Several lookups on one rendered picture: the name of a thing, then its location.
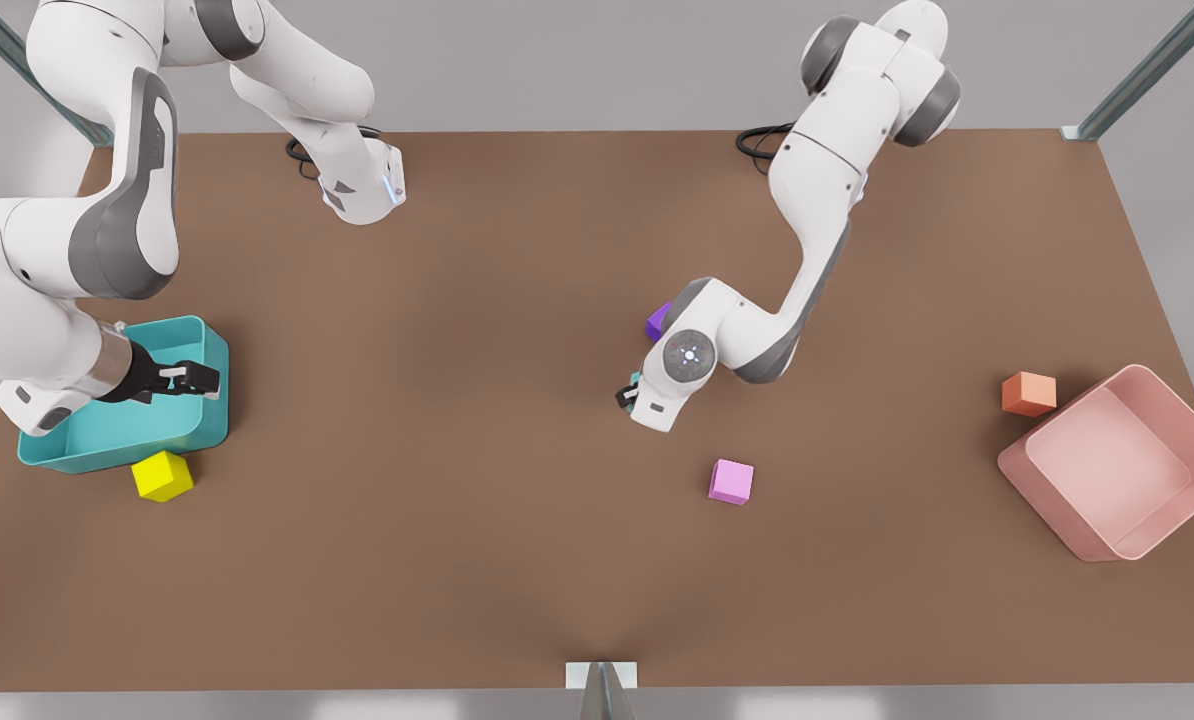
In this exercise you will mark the teal plastic bin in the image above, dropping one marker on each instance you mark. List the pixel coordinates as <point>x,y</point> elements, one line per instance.
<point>157,430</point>

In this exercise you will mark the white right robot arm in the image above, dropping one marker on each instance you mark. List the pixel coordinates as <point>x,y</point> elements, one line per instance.
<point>107,230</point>

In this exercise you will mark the pink cube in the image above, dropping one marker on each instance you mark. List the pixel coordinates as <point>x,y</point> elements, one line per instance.
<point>731,483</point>

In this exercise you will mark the pink plastic bin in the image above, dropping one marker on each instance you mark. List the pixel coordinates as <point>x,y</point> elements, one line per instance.
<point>1117,470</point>

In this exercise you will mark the yellow cube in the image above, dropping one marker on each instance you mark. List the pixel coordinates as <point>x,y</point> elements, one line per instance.
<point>163,477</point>

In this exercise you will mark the purple cube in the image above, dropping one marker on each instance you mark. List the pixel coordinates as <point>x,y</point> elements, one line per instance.
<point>658,323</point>

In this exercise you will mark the orange cube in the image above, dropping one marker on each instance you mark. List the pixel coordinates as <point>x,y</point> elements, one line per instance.
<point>1028,394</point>

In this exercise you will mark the silver frame post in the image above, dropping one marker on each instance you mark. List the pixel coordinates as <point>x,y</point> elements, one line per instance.
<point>1147,70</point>
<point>603,690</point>
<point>17,60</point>

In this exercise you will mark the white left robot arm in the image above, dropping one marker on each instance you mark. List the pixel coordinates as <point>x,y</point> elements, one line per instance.
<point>817,200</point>

